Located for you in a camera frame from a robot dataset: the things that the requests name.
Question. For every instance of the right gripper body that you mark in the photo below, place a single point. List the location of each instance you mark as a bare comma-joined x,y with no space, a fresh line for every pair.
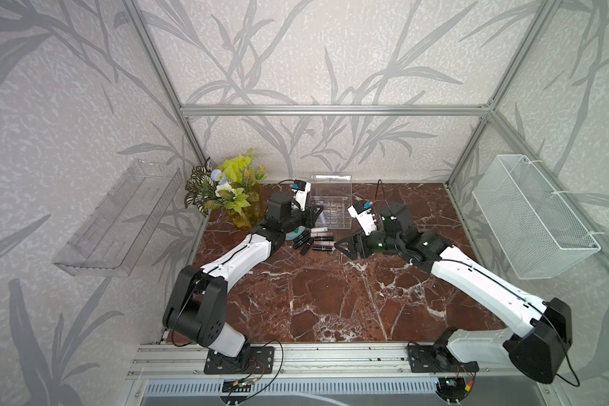
366,244

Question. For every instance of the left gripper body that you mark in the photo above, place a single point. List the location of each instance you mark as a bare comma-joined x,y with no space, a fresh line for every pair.
297,218

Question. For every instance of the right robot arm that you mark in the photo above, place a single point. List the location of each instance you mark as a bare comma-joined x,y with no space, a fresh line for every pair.
537,334

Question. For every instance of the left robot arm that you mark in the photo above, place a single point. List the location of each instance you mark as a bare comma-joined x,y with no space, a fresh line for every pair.
197,306

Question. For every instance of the clear acrylic lipstick organizer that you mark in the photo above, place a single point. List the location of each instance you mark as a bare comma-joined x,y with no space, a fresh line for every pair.
334,192

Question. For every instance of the black gold lipstick tube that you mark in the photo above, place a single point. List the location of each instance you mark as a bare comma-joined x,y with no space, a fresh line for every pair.
304,236

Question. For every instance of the teal dustpan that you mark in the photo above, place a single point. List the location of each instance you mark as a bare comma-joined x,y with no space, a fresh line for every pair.
291,236

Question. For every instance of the artificial plant in vase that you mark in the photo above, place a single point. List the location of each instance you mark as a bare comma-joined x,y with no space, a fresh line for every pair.
234,186

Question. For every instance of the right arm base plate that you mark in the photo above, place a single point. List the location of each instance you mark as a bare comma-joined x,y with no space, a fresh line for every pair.
431,358

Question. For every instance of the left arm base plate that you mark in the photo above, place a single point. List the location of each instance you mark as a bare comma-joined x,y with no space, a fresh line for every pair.
251,360

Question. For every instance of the white wire mesh basket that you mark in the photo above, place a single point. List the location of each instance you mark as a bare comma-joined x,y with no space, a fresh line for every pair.
538,231

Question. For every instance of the clear plastic wall shelf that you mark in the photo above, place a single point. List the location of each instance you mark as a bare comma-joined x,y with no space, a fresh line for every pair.
110,242

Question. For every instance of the aluminium front rail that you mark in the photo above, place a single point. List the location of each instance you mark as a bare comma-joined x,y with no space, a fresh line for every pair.
291,360

